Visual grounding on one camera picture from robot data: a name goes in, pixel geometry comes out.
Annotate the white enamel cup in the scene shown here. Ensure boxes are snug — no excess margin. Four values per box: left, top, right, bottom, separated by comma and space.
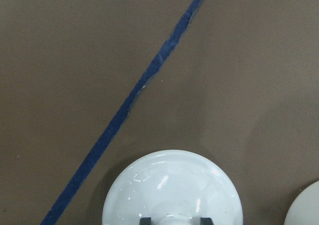
102, 150, 243, 225

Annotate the blue tape line lengthwise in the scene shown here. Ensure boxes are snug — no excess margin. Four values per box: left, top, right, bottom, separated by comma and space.
41, 0, 204, 225

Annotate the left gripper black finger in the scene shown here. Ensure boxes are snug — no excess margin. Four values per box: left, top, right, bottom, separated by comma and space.
139, 218, 152, 225

